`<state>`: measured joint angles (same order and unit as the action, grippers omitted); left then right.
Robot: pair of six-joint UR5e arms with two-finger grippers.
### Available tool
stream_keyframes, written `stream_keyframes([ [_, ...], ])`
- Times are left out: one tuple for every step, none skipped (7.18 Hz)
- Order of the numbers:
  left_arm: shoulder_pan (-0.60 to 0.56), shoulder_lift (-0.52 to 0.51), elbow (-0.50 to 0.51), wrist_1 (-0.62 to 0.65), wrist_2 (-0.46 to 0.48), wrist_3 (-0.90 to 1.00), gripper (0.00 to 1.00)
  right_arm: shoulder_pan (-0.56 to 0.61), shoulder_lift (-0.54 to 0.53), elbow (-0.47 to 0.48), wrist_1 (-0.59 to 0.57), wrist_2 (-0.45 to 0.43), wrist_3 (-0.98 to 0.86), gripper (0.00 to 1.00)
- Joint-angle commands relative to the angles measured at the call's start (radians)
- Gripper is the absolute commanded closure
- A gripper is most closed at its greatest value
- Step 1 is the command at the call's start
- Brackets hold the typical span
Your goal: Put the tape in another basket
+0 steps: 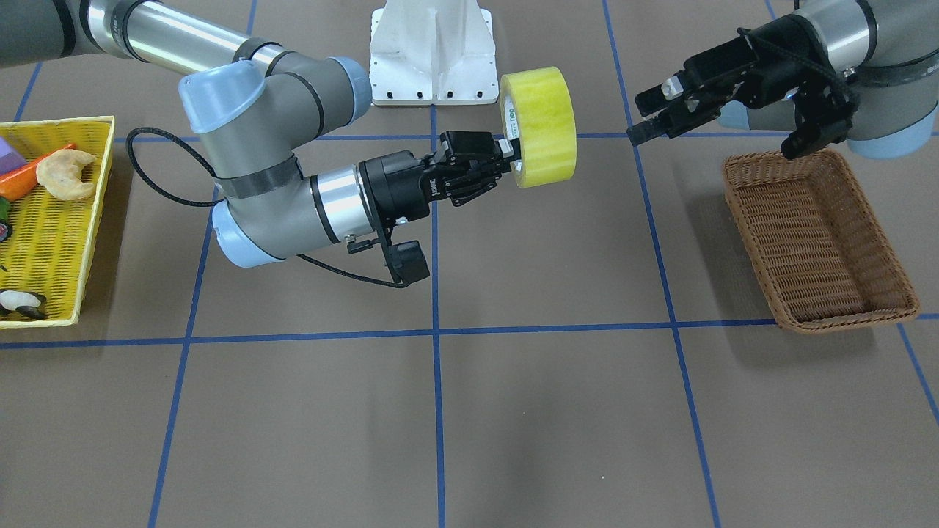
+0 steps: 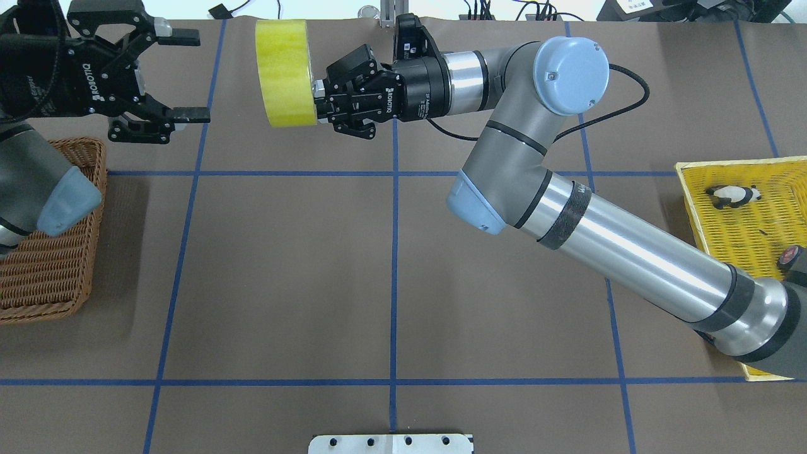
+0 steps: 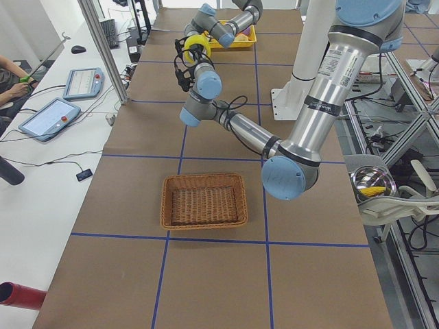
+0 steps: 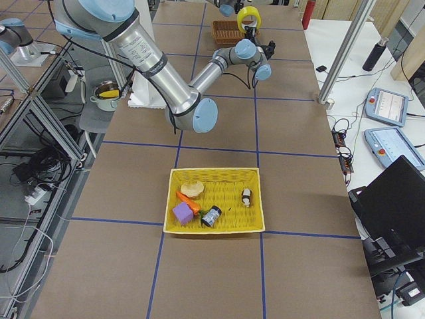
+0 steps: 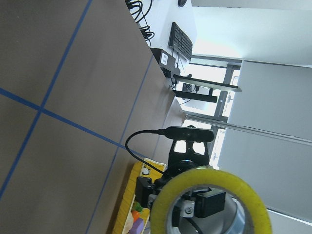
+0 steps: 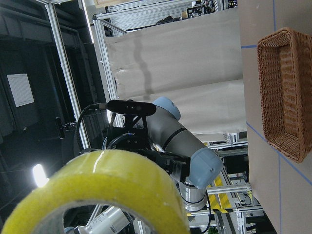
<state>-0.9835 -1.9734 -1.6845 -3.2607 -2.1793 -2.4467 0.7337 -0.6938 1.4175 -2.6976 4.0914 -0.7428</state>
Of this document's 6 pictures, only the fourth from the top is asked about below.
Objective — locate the black monitor stand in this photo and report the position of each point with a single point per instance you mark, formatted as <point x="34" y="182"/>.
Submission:
<point x="382" y="258"/>

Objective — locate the pot with yellow item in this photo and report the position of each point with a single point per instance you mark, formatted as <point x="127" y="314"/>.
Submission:
<point x="106" y="95"/>

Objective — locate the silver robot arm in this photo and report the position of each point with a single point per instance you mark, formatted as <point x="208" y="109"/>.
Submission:
<point x="13" y="33"/>
<point x="187" y="109"/>

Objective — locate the black laptop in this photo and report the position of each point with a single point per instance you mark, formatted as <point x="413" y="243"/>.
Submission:
<point x="394" y="201"/>

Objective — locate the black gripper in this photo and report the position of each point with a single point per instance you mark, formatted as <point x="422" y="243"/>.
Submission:
<point x="251" y="32"/>

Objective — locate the aluminium frame post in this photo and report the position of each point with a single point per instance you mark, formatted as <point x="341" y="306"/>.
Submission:
<point x="349" y="40"/>

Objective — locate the teach pendant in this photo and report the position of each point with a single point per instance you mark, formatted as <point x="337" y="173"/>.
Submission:
<point x="387" y="107"/>
<point x="388" y="144"/>

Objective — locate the purple cube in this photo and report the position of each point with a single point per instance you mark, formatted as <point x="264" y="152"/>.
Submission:
<point x="183" y="213"/>

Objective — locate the croissant toy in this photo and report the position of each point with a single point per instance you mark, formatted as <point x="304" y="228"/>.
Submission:
<point x="192" y="189"/>

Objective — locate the panda figurine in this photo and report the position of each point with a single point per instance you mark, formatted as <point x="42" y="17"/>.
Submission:
<point x="246" y="197"/>

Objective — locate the black water bottle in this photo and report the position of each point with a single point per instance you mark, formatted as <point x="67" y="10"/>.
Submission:
<point x="375" y="54"/>

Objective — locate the far teach pendant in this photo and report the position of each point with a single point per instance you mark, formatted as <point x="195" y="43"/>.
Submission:
<point x="387" y="107"/>

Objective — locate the orange carrot toy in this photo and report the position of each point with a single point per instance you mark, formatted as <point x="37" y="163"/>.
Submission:
<point x="195" y="207"/>

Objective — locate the yellow tape roll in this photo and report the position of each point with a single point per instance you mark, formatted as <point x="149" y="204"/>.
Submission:
<point x="249" y="17"/>

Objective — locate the white power strip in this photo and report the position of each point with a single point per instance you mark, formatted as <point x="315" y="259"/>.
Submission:
<point x="35" y="196"/>

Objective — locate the red bottle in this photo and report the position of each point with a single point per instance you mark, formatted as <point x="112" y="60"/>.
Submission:
<point x="308" y="12"/>

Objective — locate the brown wicker basket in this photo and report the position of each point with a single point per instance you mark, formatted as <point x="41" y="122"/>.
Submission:
<point x="227" y="32"/>

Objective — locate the near teach pendant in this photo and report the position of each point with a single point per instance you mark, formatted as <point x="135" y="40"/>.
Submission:
<point x="388" y="144"/>

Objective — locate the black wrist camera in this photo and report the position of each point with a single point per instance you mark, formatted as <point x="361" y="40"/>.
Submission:
<point x="269" y="49"/>

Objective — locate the white pedestal column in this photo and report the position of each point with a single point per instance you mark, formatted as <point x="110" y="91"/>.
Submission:
<point x="144" y="95"/>

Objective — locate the black usb hub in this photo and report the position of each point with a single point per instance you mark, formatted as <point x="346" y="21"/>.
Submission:
<point x="344" y="154"/>

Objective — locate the yellow plastic basket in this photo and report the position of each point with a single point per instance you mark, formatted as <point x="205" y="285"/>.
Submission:
<point x="223" y="188"/>

